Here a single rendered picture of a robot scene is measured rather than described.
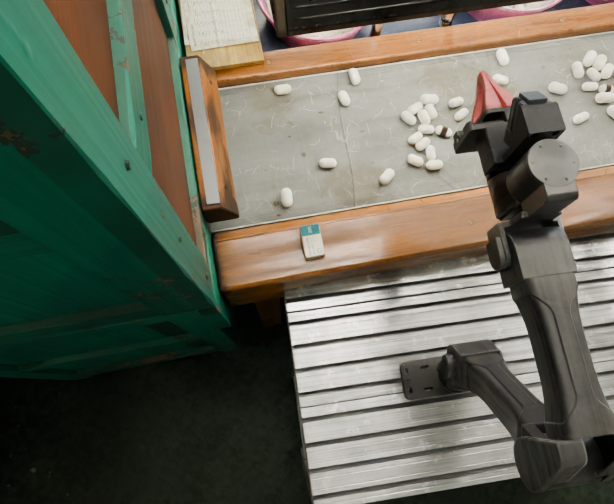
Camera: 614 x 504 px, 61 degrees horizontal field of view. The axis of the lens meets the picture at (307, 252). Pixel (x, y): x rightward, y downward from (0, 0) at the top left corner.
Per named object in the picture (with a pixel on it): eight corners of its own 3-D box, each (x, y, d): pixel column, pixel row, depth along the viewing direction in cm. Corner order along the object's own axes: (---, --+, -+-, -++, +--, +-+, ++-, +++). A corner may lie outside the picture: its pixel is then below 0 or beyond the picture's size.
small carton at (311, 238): (324, 257, 94) (325, 254, 92) (305, 260, 94) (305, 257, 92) (318, 226, 96) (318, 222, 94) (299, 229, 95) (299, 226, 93)
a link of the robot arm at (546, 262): (500, 227, 61) (573, 508, 53) (573, 217, 62) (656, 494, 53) (466, 255, 73) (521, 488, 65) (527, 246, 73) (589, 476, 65)
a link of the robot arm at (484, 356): (446, 338, 90) (550, 457, 59) (483, 333, 91) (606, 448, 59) (447, 370, 92) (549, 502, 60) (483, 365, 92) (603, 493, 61)
